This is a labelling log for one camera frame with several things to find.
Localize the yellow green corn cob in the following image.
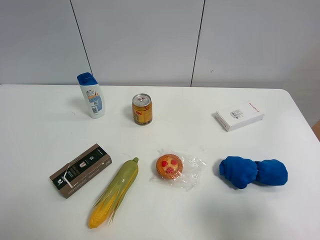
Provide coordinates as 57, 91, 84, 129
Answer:
88, 157, 139, 229

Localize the gold drink can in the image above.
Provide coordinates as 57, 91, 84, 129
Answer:
131, 93, 153, 125

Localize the fruit tart in plastic wrap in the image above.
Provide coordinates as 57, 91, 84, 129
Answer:
149, 149, 207, 191

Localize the white blue shampoo bottle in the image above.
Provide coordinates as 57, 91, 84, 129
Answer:
77, 72, 105, 119

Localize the brown black carton box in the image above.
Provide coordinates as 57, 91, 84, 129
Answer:
49, 143, 112, 199

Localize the white cardboard box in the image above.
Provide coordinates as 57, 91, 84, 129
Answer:
215, 101, 265, 132

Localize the blue cloth bundle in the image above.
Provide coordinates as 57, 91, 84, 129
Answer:
219, 156, 288, 189

